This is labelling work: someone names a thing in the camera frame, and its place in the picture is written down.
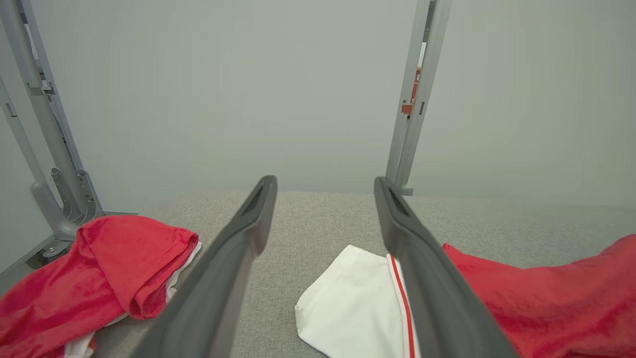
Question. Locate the red shorts with white trim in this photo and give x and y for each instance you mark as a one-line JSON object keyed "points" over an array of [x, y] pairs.
{"points": [[74, 278]]}

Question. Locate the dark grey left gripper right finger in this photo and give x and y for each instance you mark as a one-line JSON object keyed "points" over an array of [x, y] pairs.
{"points": [[437, 308]]}

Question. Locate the grey metal frame stand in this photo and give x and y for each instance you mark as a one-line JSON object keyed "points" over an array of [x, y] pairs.
{"points": [[45, 114]]}

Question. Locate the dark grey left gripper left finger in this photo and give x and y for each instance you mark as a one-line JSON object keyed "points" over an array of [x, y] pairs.
{"points": [[208, 308]]}

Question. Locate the red t-shirt with white sleeves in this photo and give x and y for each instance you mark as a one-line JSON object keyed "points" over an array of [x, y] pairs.
{"points": [[556, 303]]}

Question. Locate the grey metal frame post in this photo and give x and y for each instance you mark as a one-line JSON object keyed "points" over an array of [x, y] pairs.
{"points": [[403, 149]]}

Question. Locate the orange bracket behind post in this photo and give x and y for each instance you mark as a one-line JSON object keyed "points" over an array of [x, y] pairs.
{"points": [[407, 108]]}

